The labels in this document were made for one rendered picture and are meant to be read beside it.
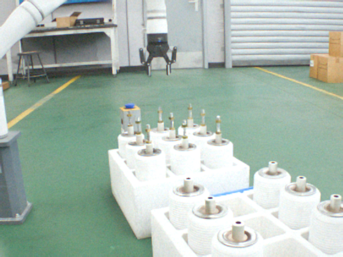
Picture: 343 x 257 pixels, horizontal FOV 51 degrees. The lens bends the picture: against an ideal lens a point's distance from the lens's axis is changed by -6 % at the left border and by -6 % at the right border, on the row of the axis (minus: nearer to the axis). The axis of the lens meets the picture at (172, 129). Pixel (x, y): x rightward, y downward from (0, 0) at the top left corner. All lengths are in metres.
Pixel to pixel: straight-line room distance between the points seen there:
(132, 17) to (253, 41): 1.99
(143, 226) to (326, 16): 5.97
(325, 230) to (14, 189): 1.00
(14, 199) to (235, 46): 5.28
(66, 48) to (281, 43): 3.51
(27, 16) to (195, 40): 5.02
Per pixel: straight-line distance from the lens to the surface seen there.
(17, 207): 1.39
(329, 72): 4.64
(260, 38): 6.36
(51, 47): 6.34
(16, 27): 1.32
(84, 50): 6.23
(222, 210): 0.80
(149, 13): 1.36
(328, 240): 0.82
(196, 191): 0.88
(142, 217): 1.16
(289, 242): 0.87
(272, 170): 0.99
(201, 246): 0.79
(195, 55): 6.20
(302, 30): 6.63
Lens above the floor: 0.62
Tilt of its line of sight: 15 degrees down
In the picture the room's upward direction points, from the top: 2 degrees counter-clockwise
